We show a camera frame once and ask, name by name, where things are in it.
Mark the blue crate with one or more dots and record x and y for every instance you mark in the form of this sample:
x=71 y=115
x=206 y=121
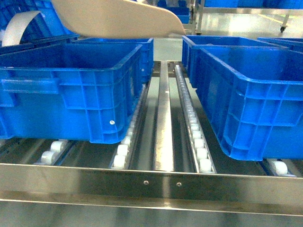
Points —
x=45 y=28
x=191 y=43
x=79 y=91
x=253 y=99
x=294 y=44
x=147 y=49

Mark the blue crate far left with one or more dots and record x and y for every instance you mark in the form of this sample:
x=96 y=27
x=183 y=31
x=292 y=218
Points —
x=45 y=28

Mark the blue crate left rear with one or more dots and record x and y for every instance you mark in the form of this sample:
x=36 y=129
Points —
x=147 y=49

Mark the blue crate far right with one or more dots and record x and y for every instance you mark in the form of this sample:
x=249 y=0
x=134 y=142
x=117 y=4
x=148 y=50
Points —
x=294 y=44

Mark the blue crate left front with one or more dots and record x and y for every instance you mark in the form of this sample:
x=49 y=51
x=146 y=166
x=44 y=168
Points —
x=79 y=91

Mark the white rolled sheet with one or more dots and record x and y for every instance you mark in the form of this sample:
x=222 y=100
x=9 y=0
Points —
x=17 y=26

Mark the blue crate right rear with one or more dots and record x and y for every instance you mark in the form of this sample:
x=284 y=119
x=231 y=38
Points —
x=191 y=43

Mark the beige plastic dustpan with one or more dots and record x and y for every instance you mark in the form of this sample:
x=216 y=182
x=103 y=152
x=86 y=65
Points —
x=117 y=19

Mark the stainless steel roller shelf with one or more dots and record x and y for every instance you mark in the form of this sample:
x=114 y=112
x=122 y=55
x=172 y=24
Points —
x=179 y=174

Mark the blue crate right front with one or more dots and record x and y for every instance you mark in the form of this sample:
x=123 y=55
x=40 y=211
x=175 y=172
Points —
x=253 y=99

